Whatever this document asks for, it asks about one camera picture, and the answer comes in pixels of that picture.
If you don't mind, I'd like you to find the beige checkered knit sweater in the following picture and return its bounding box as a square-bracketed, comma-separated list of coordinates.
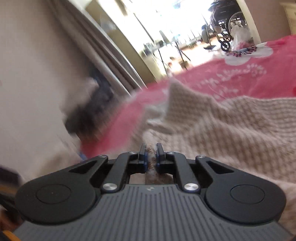
[113, 81, 295, 232]

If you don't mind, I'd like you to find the red floral bed sheet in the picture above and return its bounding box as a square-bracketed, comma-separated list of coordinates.
[81, 35, 295, 158]

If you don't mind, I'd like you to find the white plastic bag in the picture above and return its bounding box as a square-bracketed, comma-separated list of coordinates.
[231, 25, 253, 51]

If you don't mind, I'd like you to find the grey window curtain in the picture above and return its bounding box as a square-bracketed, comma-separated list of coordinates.
[48, 1, 147, 96]

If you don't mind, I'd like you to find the black wheelchair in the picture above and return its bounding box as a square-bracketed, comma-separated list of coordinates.
[202, 1, 246, 52]

